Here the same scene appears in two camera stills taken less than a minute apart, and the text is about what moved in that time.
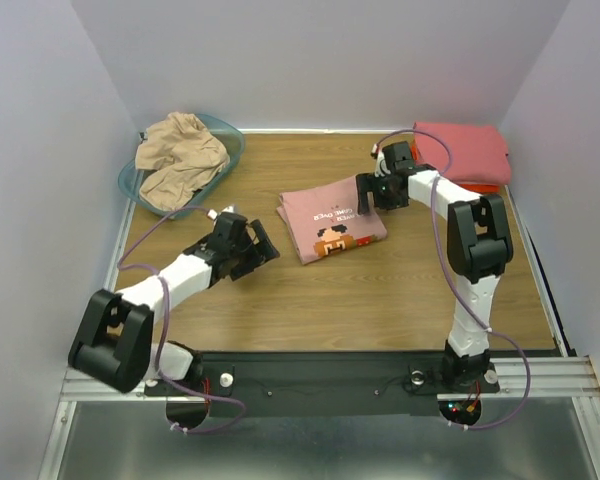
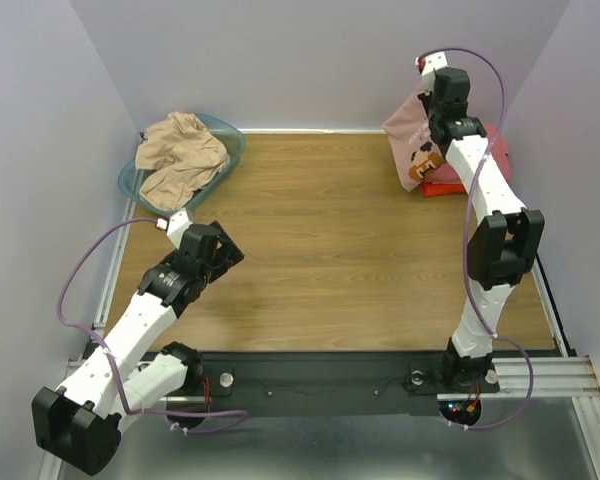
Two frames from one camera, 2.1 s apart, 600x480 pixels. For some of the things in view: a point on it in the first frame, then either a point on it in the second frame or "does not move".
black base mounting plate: (327, 384) does not move
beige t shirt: (184, 157) does not move
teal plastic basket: (129, 176) does not move
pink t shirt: (324, 219) to (417, 154)
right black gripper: (375, 190) to (427, 100)
